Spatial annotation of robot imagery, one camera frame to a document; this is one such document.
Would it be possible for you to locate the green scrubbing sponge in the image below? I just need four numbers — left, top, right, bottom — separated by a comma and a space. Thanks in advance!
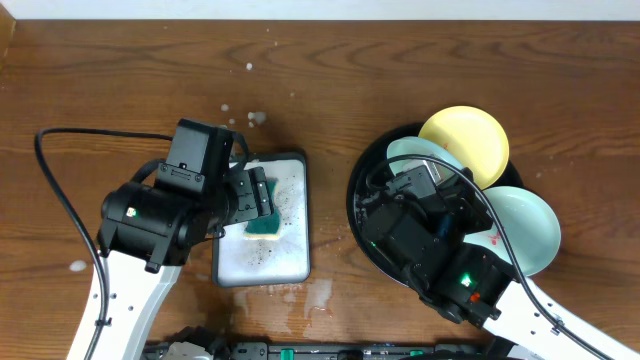
244, 179, 282, 241

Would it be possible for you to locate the light blue plate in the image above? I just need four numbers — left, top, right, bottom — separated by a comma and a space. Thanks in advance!
386, 136, 464, 180

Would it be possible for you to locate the yellow plate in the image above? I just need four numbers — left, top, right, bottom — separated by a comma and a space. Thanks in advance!
419, 105, 510, 189

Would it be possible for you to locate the mint green plate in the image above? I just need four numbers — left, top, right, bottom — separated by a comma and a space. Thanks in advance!
462, 186, 561, 279

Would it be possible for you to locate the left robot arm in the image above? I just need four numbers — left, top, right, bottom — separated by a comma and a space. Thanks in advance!
68, 162, 273, 359

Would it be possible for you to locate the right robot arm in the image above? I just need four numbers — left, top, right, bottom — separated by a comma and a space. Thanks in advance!
349, 173, 639, 359

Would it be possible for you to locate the black rectangular soap tray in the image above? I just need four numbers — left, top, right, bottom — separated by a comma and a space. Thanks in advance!
212, 152, 311, 288

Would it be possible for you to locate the black round tray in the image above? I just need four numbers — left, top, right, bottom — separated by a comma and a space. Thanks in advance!
346, 123, 525, 288

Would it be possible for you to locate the right black cable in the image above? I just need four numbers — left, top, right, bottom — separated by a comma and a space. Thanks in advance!
367, 153, 616, 360

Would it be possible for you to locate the black cable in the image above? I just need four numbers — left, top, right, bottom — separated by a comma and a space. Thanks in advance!
367, 153, 616, 360
33, 126, 174, 360

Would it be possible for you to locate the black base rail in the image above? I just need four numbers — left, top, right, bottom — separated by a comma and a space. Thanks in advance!
140, 327, 506, 360

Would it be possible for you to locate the left black cable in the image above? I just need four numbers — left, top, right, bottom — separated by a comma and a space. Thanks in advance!
33, 126, 174, 360

